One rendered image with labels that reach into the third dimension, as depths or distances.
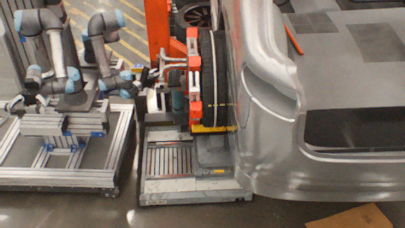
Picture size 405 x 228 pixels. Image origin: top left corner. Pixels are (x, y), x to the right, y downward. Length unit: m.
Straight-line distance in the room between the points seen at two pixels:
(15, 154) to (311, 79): 2.26
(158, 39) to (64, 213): 1.45
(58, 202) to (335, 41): 2.30
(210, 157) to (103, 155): 0.82
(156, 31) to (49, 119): 0.98
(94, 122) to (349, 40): 1.81
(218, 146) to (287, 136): 1.47
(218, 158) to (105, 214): 0.92
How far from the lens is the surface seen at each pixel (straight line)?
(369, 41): 3.16
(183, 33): 4.29
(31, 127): 2.96
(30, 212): 3.45
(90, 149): 3.45
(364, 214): 3.38
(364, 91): 2.85
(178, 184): 3.27
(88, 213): 3.31
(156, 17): 3.17
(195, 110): 2.63
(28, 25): 2.61
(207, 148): 3.30
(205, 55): 2.65
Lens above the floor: 2.58
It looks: 41 degrees down
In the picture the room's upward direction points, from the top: 1 degrees counter-clockwise
